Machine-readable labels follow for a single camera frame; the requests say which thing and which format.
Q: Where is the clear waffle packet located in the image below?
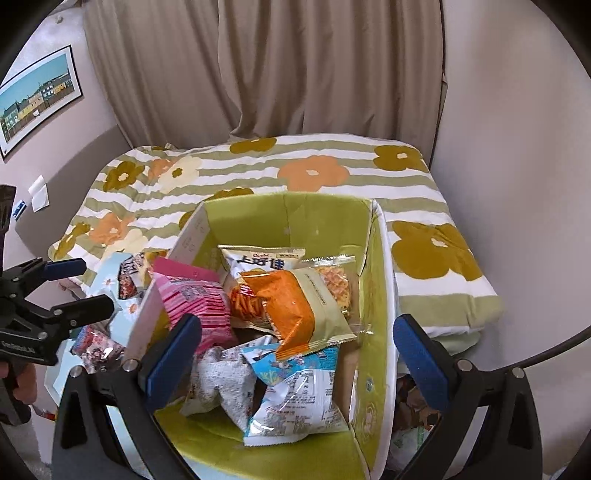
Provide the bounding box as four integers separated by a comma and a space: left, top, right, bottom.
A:
300, 256, 362, 325

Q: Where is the green cardboard box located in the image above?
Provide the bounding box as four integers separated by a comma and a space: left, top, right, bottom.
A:
124, 191, 400, 479

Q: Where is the wall poster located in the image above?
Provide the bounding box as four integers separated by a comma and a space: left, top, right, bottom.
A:
0, 44, 85, 161

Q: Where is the brown white chips bag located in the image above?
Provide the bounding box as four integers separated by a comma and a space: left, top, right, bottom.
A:
117, 251, 149, 301

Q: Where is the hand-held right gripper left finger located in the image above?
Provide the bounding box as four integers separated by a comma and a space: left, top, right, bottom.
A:
52, 314, 204, 480

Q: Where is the beige curtain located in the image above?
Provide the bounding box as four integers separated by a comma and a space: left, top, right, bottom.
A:
83, 0, 450, 149

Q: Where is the silver white snack packet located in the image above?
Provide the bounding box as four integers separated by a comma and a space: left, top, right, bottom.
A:
180, 346, 258, 431

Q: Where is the white wall paper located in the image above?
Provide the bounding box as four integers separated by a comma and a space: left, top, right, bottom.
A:
28, 174, 49, 212

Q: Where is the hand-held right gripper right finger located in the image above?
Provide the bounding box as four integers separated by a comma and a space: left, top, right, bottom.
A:
392, 314, 544, 480

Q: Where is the blue white snack packet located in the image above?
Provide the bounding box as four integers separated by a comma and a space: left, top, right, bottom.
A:
240, 344, 350, 447

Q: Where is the floral striped blanket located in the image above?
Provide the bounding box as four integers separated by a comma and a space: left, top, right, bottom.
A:
48, 133, 507, 343

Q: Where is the orange beige snack bag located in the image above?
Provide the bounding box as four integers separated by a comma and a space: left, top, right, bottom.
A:
239, 268, 357, 361

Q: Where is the white orange chips bag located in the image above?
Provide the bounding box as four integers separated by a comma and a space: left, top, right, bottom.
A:
217, 244, 306, 334

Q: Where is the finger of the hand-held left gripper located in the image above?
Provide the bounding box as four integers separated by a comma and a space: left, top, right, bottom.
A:
50, 294, 115, 333
25, 257, 88, 297

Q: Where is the pink striped snack packet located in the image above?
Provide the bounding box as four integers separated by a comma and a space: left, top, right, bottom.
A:
151, 257, 237, 352

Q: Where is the person's left hand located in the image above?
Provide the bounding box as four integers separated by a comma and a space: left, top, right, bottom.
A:
0, 362, 39, 407

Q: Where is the cartoon print snack packet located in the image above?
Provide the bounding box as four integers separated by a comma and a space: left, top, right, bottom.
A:
71, 323, 126, 376

